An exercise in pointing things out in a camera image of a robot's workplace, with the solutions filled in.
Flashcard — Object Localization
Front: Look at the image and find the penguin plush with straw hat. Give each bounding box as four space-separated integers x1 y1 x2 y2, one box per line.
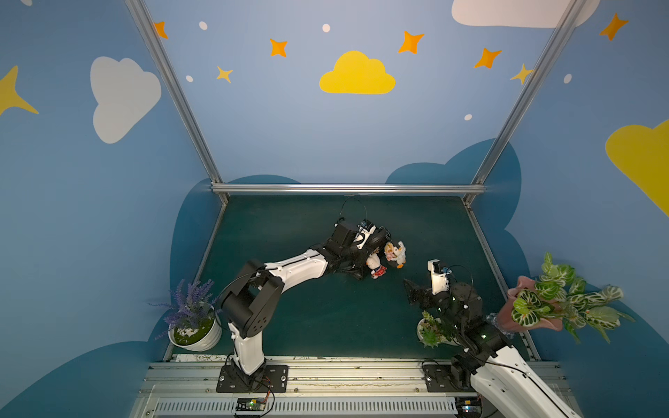
384 241 407 269

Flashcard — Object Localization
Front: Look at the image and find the white red plush charm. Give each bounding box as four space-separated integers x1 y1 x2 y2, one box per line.
366 253 387 280

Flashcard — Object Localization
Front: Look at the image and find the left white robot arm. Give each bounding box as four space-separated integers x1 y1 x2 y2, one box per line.
218 219 391 376

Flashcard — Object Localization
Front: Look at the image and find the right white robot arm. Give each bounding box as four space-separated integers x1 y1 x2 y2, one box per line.
403 277 578 417

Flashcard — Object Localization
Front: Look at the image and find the small green plant white pot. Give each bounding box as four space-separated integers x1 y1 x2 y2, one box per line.
416 310 458 348

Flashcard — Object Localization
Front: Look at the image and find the right green circuit board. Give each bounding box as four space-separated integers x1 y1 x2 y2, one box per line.
455 397 483 418

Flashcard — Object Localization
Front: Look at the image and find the green circuit board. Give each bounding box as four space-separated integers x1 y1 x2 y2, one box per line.
455 397 483 418
234 398 267 415

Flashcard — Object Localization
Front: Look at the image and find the pink vase with green leaves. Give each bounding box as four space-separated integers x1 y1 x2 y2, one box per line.
496 253 635 342

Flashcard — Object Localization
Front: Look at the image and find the lavender plant in white pot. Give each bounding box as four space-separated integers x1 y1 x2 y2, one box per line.
153 280 223 352

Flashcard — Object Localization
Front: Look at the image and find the left green circuit board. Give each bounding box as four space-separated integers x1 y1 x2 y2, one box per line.
234 398 267 415

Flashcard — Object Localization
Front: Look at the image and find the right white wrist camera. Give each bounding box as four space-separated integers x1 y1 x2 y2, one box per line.
427 260 451 295

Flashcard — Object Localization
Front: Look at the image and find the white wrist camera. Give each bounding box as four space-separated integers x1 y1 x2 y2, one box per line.
353 219 376 250
427 260 451 295

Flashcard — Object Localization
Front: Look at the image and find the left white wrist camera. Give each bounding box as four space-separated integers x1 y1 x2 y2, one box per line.
353 219 376 250

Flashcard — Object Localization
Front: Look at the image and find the aluminium back frame bar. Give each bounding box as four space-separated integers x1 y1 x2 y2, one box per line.
212 183 485 195

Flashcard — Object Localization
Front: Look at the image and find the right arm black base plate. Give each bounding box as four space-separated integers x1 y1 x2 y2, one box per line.
421 363 474 393

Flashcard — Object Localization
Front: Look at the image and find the aluminium right frame post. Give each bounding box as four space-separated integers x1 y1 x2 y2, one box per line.
471 0 588 194

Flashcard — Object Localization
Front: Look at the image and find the aluminium frame post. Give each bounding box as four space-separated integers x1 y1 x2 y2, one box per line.
471 0 588 194
125 0 229 207

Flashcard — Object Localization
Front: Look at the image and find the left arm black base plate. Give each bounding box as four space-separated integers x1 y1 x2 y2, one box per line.
216 363 289 394

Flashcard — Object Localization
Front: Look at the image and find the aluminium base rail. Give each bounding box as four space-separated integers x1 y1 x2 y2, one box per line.
127 354 581 418

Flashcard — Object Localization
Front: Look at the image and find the aluminium left frame post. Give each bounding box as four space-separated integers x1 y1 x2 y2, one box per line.
125 0 229 207

